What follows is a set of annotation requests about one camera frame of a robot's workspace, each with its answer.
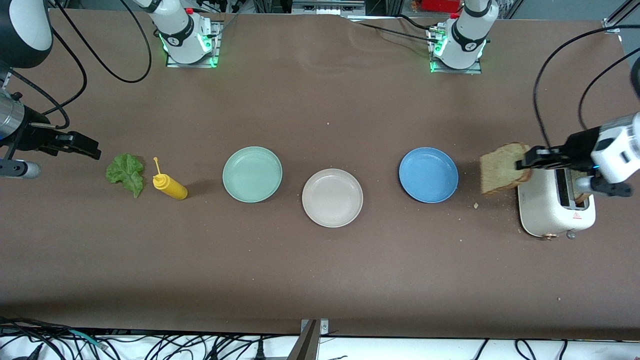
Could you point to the yellow squeeze bottle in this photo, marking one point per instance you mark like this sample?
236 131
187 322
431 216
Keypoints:
172 189

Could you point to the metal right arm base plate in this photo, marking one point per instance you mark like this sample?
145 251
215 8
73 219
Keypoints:
216 50

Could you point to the beige plate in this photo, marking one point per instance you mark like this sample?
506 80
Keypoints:
332 197

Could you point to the blue plate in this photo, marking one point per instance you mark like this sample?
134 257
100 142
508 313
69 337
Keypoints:
428 175

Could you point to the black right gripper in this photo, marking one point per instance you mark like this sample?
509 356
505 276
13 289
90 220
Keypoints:
36 134

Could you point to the green lettuce leaf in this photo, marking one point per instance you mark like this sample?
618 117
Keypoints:
125 172

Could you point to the metal table edge bracket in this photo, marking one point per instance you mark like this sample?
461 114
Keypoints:
307 345

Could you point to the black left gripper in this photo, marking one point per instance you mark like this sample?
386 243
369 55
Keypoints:
580 145

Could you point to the mint green plate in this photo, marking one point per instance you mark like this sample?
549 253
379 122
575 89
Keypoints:
252 175

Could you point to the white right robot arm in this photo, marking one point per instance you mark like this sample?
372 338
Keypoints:
180 35

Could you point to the red box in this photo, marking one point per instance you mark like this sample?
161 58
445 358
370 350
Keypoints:
440 5

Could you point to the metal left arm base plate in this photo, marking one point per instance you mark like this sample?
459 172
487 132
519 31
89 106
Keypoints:
475 71

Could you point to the brown bread slice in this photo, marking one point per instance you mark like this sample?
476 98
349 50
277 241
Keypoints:
500 170
581 192

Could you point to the aluminium frame rail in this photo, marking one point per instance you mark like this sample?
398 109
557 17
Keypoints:
612 24
325 6

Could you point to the white two-slot toaster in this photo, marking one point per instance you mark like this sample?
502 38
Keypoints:
545 210

